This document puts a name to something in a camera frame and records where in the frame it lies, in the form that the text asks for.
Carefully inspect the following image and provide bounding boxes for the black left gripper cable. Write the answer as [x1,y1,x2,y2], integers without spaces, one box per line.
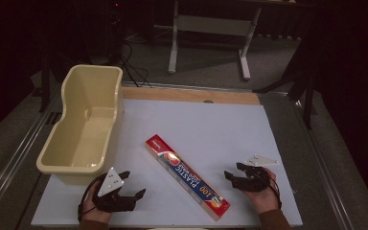
[77,174,107,222]

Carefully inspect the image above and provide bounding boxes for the dark stand with legs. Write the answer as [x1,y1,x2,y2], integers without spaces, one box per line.
[252,28,321,130]

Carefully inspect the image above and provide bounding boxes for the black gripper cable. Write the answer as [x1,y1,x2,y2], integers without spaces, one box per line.
[267,172,284,211]
[77,174,107,222]

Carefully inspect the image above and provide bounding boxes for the cream plastic bin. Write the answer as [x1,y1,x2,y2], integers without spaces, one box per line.
[35,64,125,186]

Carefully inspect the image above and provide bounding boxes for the person's right hand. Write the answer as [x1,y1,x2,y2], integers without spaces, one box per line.
[240,168,282,215]

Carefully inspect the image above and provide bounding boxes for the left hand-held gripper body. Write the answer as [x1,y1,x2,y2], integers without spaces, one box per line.
[91,167,139,214]

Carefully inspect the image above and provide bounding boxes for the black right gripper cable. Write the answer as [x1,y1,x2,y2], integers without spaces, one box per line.
[267,172,284,211]

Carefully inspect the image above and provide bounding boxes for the metal table rail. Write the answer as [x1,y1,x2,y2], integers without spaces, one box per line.
[290,95,356,230]
[0,92,61,219]

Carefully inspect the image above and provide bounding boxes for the white table mat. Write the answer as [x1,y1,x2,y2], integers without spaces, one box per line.
[31,98,304,228]

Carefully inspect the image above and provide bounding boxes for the person's left hand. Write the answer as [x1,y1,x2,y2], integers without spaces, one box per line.
[80,181,113,224]

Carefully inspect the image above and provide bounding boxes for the black floor cables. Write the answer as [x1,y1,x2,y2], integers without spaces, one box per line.
[118,40,153,88]

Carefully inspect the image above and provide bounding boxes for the white metal desk frame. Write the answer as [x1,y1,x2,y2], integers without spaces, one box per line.
[168,0,264,81]

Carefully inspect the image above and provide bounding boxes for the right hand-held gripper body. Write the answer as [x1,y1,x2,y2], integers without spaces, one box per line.
[233,154,280,194]

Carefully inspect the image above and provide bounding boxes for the long plastic wrap box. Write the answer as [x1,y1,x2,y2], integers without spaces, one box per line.
[145,133,232,222]

